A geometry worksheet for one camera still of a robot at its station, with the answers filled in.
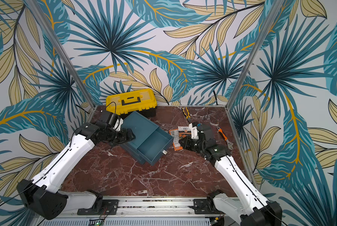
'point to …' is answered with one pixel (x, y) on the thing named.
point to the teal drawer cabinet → (142, 128)
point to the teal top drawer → (158, 143)
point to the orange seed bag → (175, 133)
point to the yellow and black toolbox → (124, 104)
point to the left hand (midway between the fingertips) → (129, 141)
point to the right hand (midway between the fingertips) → (179, 141)
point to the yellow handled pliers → (188, 116)
